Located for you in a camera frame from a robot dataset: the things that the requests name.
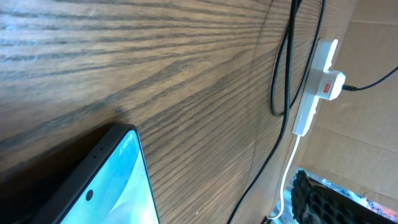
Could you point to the white power strip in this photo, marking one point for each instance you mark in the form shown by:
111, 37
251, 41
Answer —
321, 60

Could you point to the white charger plug adapter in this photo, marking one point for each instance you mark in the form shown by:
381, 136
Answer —
326, 84

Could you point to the Galaxy smartphone blue screen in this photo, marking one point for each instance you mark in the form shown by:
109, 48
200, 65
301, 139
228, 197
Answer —
110, 185

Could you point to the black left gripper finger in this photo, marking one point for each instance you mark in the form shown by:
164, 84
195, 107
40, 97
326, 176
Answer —
314, 203

